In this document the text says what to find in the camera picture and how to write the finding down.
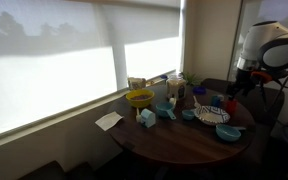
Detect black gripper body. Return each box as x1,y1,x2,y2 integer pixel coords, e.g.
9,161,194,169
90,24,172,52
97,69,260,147
233,67,259,97

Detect orange block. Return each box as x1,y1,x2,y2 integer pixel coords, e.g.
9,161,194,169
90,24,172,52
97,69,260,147
225,99,238,116

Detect green block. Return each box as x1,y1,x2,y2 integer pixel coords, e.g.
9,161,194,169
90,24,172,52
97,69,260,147
211,95,219,108

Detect blue patterned white plate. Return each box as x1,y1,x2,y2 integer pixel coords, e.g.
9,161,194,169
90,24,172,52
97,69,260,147
193,105,232,126

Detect dark blue bowl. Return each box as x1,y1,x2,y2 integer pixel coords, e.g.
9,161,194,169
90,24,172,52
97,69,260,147
192,85,208,95

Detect dark upholstered chair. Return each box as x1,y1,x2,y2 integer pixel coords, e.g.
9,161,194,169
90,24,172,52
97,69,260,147
200,78,286,134

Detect white plastic spoon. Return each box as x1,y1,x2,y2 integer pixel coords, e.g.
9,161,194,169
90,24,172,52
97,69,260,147
192,95,202,109

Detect large teal measuring cup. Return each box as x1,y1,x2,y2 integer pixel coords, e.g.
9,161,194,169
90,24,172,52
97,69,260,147
215,123,248,143

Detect small green plant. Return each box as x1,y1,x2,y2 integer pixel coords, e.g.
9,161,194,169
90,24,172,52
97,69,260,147
182,71,203,86

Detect small teal measuring cup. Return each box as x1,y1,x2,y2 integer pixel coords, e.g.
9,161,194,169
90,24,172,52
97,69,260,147
181,109,196,121

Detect clear jar white contents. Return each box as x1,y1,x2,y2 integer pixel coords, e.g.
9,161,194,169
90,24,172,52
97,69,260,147
165,73,187,101

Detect medium teal measuring cup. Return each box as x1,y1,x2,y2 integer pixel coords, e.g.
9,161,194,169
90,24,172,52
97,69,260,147
155,101,177,121

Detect white roller blind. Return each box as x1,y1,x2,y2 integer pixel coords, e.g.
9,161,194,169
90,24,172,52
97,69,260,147
100,3,183,91
242,0,288,34
0,0,118,141

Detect light blue cup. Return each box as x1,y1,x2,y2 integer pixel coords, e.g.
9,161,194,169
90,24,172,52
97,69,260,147
140,108,157,129

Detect yellow bowl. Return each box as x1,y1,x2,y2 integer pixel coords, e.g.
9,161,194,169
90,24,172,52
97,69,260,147
125,88,156,109

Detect small white bottle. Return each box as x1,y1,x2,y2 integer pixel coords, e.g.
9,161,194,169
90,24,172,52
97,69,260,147
135,108,142,124

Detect white paper sheet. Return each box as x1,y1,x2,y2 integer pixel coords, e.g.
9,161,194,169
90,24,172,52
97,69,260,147
94,111,124,132

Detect black wrist camera orange mount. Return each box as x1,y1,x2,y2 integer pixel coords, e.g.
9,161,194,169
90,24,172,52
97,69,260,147
250,71,287,86

